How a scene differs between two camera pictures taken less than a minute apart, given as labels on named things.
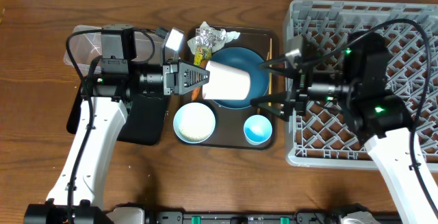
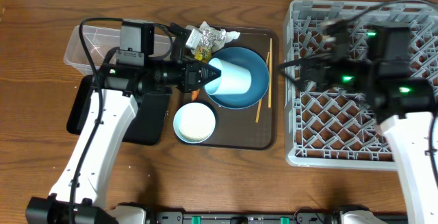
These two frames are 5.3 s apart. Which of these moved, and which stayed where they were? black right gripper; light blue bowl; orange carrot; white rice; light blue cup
Moved: black right gripper; light blue cup
Stayed: light blue bowl; orange carrot; white rice
